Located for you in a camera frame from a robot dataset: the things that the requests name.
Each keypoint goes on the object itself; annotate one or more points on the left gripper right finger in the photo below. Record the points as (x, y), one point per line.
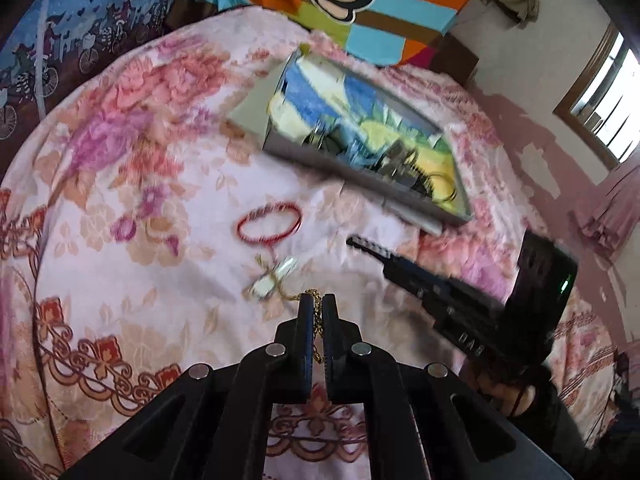
(423, 423)

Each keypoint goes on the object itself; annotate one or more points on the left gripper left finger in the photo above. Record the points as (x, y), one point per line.
(211, 424)

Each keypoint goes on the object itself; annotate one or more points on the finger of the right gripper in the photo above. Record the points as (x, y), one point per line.
(372, 249)

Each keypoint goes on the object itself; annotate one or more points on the white hair clip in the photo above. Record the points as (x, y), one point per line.
(271, 279)

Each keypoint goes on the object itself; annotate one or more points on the jewelry pile in tray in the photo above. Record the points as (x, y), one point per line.
(395, 161)

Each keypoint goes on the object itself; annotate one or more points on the grey jewelry tray box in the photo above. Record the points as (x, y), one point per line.
(323, 115)

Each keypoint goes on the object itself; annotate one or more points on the right hand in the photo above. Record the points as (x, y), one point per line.
(508, 400)

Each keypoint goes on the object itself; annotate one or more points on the pink window curtain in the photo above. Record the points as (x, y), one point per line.
(606, 217)

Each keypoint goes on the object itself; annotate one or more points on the dark wooden headboard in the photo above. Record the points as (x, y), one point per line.
(455, 60)

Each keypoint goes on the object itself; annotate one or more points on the floral pink bed quilt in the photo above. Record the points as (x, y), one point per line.
(120, 266)

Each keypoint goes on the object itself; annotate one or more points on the wooden framed window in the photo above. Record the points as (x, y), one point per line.
(602, 106)

